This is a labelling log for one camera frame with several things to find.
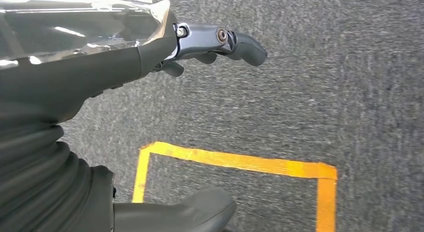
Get ribbed grey left arm sleeve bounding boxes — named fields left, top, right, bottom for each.
left=0, top=122, right=116, bottom=232

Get yellow floor tape square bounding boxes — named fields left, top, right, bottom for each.
left=131, top=141, right=339, bottom=232

